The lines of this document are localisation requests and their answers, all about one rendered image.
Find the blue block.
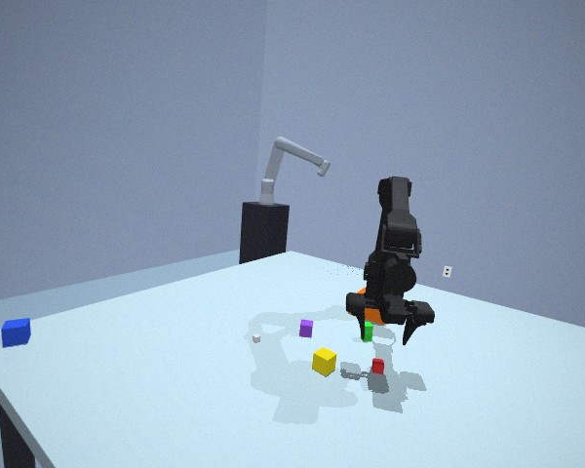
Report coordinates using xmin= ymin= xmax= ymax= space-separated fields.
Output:
xmin=1 ymin=318 xmax=31 ymax=347

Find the red block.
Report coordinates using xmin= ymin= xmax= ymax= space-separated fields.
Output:
xmin=371 ymin=358 xmax=384 ymax=374

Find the purple block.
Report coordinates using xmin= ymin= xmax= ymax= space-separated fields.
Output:
xmin=299 ymin=319 xmax=313 ymax=337

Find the yellow cube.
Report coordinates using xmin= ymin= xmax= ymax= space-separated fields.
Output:
xmin=312 ymin=347 xmax=337 ymax=376

